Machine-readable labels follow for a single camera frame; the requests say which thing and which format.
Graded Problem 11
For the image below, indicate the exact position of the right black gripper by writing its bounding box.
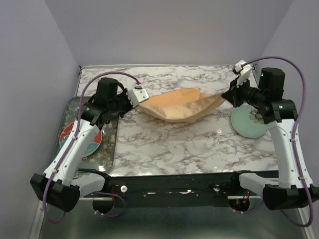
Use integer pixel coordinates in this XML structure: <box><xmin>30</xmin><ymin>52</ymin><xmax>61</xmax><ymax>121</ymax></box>
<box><xmin>222</xmin><ymin>75</ymin><xmax>265</xmax><ymax>108</ymax></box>

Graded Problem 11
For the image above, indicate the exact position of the peach cloth napkin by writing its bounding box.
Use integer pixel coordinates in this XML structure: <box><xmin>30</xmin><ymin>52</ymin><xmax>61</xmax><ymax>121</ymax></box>
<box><xmin>138</xmin><ymin>88</ymin><xmax>225</xmax><ymax>123</ymax></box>

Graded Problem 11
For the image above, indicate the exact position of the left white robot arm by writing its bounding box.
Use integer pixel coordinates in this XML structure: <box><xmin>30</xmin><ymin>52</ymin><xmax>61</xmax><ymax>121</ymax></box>
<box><xmin>30</xmin><ymin>78</ymin><xmax>149</xmax><ymax>212</ymax></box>

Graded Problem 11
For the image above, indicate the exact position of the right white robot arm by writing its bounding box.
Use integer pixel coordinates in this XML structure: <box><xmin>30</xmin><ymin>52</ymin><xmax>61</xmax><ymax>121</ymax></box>
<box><xmin>222</xmin><ymin>65</ymin><xmax>319</xmax><ymax>210</ymax></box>

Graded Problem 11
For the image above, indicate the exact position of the mint green floral plate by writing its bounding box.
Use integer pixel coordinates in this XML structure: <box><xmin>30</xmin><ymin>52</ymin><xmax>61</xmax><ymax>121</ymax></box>
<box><xmin>230</xmin><ymin>106</ymin><xmax>267</xmax><ymax>138</ymax></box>

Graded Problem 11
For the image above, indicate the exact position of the floral teal serving tray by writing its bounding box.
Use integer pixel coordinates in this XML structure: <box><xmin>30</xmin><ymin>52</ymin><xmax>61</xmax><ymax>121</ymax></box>
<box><xmin>52</xmin><ymin>97</ymin><xmax>119</xmax><ymax>173</ymax></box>

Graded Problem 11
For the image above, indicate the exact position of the red and teal plate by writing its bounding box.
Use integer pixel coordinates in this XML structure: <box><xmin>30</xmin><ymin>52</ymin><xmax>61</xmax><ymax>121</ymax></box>
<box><xmin>59</xmin><ymin>122</ymin><xmax>103</xmax><ymax>157</ymax></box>

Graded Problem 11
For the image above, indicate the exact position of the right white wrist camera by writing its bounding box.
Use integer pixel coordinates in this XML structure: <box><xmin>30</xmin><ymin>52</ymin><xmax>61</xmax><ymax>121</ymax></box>
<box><xmin>233</xmin><ymin>60</ymin><xmax>252</xmax><ymax>88</ymax></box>

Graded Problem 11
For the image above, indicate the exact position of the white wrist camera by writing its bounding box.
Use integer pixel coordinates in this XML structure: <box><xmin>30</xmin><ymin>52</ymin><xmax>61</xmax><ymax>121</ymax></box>
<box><xmin>127</xmin><ymin>85</ymin><xmax>150</xmax><ymax>108</ymax></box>
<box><xmin>233</xmin><ymin>60</ymin><xmax>252</xmax><ymax>88</ymax></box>

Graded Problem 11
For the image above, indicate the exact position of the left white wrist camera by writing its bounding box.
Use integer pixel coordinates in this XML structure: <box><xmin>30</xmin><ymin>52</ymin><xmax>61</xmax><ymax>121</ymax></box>
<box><xmin>127</xmin><ymin>85</ymin><xmax>150</xmax><ymax>108</ymax></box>

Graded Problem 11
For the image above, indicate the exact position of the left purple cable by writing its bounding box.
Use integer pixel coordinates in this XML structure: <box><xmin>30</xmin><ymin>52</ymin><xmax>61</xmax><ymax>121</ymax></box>
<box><xmin>42</xmin><ymin>71</ymin><xmax>142</xmax><ymax>224</ymax></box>

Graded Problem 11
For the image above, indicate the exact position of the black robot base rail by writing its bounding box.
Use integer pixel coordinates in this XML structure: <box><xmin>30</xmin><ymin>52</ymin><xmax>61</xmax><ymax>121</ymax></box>
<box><xmin>82</xmin><ymin>170</ymin><xmax>280</xmax><ymax>209</ymax></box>

